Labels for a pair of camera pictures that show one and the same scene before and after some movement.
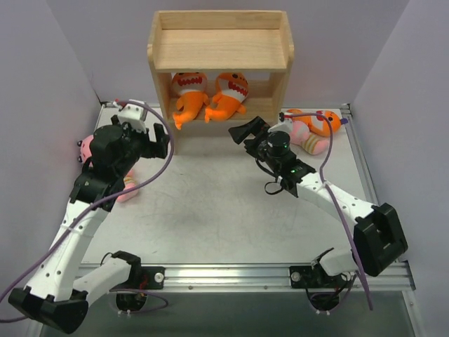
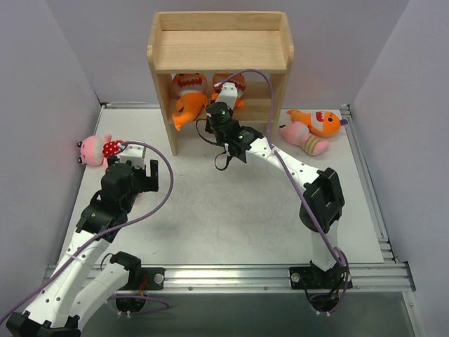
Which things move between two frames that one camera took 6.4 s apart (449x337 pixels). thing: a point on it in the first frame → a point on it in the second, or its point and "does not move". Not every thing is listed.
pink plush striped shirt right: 315,144 does not move
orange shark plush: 191,88 does not move
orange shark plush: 232,89 does not move
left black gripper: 151,144 → 148,176
